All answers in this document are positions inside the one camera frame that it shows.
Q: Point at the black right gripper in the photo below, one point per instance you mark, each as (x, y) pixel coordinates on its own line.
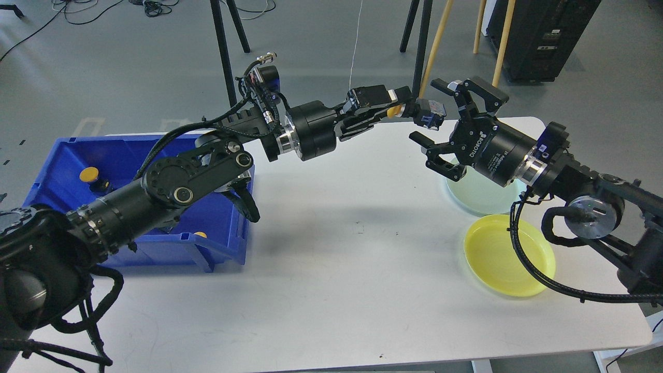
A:
(492, 148)

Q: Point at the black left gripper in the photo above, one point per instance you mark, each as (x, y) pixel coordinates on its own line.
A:
(309, 129)

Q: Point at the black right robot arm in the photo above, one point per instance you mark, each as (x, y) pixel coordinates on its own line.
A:
(618, 219)

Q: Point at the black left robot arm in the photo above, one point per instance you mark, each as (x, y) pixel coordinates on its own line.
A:
(54, 287)

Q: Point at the light green plate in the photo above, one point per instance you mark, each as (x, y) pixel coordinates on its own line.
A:
(481, 196)

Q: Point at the yellow plate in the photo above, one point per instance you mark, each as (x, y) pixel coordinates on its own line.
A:
(491, 257)

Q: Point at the wooden leg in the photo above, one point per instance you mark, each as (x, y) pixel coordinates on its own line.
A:
(503, 38)
(434, 48)

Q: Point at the black equipment cabinet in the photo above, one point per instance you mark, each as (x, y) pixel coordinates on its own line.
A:
(541, 37)

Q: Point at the blue plastic bin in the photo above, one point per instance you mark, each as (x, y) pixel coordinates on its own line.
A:
(118, 157)

